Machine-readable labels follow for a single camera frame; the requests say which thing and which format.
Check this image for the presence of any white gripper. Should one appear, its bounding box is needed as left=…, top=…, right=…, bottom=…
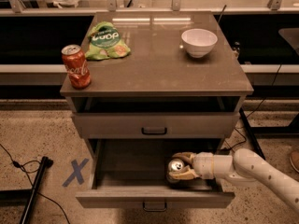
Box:
left=169, top=152, right=234, bottom=180

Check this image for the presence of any green white 7up can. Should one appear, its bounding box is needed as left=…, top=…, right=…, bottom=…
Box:
left=166, top=159, right=185, bottom=184

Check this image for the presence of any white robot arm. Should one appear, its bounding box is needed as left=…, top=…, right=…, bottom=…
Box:
left=167, top=148, right=299, bottom=212

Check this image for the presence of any closed top drawer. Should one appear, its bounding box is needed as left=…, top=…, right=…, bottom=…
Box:
left=72, top=112, right=239, bottom=139

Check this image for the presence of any open middle drawer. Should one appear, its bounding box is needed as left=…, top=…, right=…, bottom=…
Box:
left=76, top=139, right=235, bottom=212

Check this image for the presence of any grey drawer cabinet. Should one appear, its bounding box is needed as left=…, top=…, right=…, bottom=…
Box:
left=59, top=11, right=255, bottom=161

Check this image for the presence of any red Coca-Cola can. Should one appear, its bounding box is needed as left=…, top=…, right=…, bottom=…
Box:
left=62, top=45, right=91, bottom=90

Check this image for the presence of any black stand leg right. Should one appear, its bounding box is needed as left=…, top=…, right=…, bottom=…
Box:
left=239, top=108, right=265, bottom=159

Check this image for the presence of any black stand leg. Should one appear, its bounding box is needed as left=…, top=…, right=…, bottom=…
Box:
left=239, top=108, right=265, bottom=159
left=19, top=156, right=53, bottom=224

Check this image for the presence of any brown shoe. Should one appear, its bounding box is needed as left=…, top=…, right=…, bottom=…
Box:
left=290, top=150, right=299, bottom=173

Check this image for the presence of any blue tape X mark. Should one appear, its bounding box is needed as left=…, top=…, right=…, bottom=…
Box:
left=63, top=158, right=89, bottom=187

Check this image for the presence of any white bowl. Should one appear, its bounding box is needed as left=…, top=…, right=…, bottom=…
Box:
left=181, top=29, right=218, bottom=58

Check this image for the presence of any black stand leg left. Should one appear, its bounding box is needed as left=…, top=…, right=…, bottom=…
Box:
left=19, top=156, right=53, bottom=224

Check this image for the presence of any green chip bag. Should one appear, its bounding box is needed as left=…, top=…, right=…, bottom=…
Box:
left=85, top=21, right=131, bottom=61

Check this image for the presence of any black cable with adapter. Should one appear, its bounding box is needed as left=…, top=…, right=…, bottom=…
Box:
left=222, top=63, right=283, bottom=152

